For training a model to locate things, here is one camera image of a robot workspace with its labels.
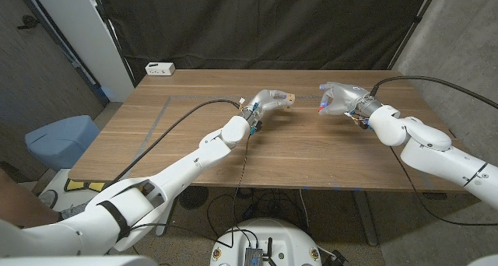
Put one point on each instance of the white cabinet panel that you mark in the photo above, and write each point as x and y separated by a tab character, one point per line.
89	36

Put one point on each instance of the wooden block with holes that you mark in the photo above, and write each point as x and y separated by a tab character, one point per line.
290	100

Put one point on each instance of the black backdrop curtain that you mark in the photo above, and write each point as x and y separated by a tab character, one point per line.
253	25

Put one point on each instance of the grey sneaker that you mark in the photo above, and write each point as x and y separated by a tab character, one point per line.
74	211

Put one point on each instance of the white robot torso base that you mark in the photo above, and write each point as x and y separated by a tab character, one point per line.
288	239

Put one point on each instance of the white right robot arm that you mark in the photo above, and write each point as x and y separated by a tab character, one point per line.
428	149

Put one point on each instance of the white table leg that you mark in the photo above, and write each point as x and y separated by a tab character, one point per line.
165	225

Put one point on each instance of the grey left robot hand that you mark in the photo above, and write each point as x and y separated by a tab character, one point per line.
264	100

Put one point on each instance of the black antenna stub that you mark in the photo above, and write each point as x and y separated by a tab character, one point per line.
269	246

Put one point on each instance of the grey table leg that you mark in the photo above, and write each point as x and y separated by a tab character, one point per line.
365	219

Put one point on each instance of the blue padded stool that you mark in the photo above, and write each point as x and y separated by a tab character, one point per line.
58	139

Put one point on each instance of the round black floor fan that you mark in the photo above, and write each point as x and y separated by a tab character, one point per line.
193	197

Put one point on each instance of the white power strip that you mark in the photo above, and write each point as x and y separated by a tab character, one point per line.
159	68

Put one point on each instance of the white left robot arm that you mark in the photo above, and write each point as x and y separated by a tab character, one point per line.
194	163

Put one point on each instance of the white floor base plate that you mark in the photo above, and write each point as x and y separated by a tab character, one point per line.
58	180

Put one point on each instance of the black backdrop stand pole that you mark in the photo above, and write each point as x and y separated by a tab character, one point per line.
111	29
415	20

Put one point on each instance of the small grey electronics box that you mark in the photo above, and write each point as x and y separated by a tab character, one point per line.
253	256

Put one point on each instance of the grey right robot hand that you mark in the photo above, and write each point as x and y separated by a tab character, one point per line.
346	99

